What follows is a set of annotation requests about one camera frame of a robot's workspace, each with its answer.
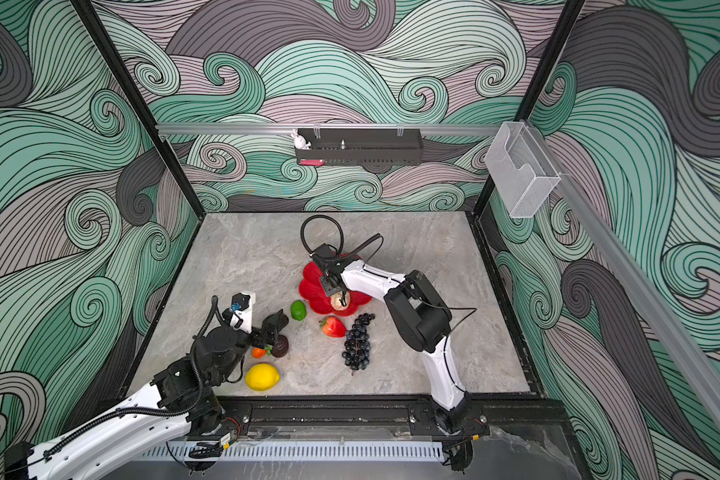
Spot dark brown fake avocado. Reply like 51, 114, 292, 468
270, 334, 290, 358

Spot red flower-shaped fruit bowl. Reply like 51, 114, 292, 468
298, 261, 373, 317

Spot cream fake pear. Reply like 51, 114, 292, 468
329, 291, 351, 312

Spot dark purple fake grapes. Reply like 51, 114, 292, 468
342, 313, 375, 371

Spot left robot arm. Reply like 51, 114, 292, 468
0, 312, 289, 479

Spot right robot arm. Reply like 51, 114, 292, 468
309, 244, 469, 434

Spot green fake lime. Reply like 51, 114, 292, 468
290, 300, 307, 321

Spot yellow fake lemon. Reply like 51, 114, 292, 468
244, 363, 280, 392

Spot red fake strawberry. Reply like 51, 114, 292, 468
320, 316, 347, 338

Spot lower orange cherry tomato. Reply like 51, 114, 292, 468
252, 347, 269, 359

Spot pink object on shelf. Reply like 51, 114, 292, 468
300, 159, 325, 167

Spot white rabbit figurine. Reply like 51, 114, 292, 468
290, 129, 311, 150

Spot black wall shelf tray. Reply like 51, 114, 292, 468
294, 129, 424, 169

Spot white slotted cable duct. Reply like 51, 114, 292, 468
136, 440, 444, 463

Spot clear acrylic wall box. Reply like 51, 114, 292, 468
484, 121, 560, 219

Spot aluminium wall rail back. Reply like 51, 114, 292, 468
155, 122, 500, 137

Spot aluminium wall rail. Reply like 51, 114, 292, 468
155, 122, 500, 137
527, 124, 720, 432

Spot aluminium wall rail right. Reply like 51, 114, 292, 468
527, 124, 720, 432

